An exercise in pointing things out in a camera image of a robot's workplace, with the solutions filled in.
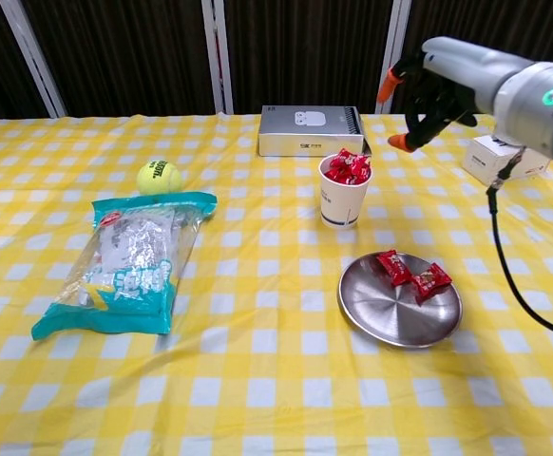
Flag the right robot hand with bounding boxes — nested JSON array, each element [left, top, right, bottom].
[[375, 36, 534, 154]]

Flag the white paper cup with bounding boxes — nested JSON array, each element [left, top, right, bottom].
[[317, 152, 373, 229]]

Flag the small white box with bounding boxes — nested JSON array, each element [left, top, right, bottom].
[[462, 134, 552, 186]]

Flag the black pleated curtain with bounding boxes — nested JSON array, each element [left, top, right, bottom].
[[0, 0, 553, 125]]

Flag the silver earbuds box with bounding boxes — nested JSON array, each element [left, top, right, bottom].
[[257, 104, 371, 158]]

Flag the round steel plate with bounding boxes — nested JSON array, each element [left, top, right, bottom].
[[336, 252, 464, 351]]

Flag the yellow tennis ball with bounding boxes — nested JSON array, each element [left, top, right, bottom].
[[136, 159, 183, 197]]

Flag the yellow checkered tablecloth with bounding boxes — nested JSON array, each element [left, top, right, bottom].
[[0, 112, 553, 456]]

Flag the teal snack bag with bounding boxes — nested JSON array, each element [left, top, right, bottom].
[[30, 190, 219, 342]]

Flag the white metal frame post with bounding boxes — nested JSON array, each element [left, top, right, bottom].
[[0, 0, 67, 120], [200, 0, 235, 115], [374, 0, 413, 115]]

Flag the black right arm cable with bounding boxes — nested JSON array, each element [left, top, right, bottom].
[[485, 145, 553, 342]]

